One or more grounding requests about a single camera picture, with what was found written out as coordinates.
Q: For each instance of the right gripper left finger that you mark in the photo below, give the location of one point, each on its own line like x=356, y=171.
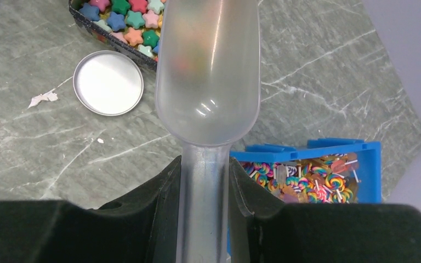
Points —
x=140, y=226

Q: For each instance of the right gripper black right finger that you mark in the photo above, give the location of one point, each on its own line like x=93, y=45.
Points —
x=265, y=229

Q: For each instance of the clear plastic scoop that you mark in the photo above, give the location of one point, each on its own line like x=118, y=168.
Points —
x=207, y=96

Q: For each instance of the tin of star candies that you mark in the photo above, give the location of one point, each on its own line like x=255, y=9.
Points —
x=132, y=28

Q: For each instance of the blue bin of lollipops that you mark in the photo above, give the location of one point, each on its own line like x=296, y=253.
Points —
x=325, y=171

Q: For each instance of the round white jar lid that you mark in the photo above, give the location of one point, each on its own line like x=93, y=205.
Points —
x=108, y=83

